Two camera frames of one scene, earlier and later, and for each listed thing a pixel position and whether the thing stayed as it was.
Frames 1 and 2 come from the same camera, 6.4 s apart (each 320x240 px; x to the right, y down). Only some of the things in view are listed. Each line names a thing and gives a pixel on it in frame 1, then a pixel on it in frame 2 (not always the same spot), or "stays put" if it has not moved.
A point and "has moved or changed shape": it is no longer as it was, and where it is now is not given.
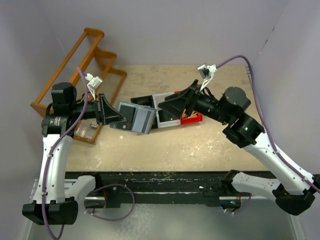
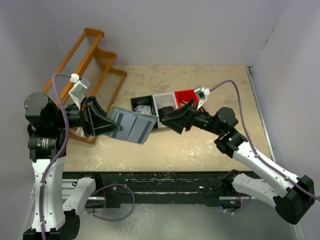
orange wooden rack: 84,61 stays put
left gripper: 104,112 to 94,119
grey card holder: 139,118 has moved or changed shape
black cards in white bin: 164,116 stays put
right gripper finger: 177,107 to 177,123
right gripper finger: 185,93 to 181,112
